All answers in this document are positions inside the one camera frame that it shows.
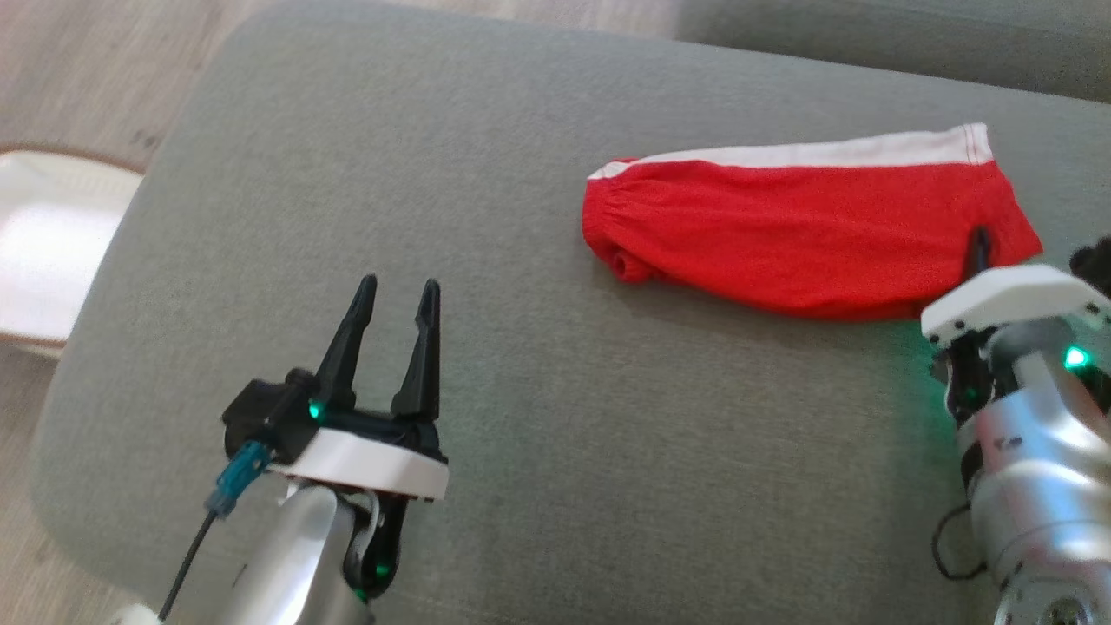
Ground grey sofa chaise seat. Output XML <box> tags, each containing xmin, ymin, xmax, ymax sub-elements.
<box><xmin>26</xmin><ymin>0</ymin><xmax>1111</xmax><ymax>625</ymax></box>

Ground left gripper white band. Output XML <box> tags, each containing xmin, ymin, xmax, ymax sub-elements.
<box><xmin>269</xmin><ymin>274</ymin><xmax>450</xmax><ymax>602</ymax></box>

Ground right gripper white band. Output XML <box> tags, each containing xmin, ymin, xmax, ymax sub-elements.
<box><xmin>920</xmin><ymin>227</ymin><xmax>1111</xmax><ymax>426</ymax></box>

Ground red basketball shorts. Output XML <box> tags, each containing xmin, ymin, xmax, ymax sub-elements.
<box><xmin>580</xmin><ymin>122</ymin><xmax>1044</xmax><ymax>322</ymax></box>

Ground white basket with brown rim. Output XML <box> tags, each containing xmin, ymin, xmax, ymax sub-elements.
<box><xmin>0</xmin><ymin>143</ymin><xmax>146</xmax><ymax>359</ymax></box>

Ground left arm cable blue connector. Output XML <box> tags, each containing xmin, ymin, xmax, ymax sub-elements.
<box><xmin>156</xmin><ymin>441</ymin><xmax>272</xmax><ymax>622</ymax></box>

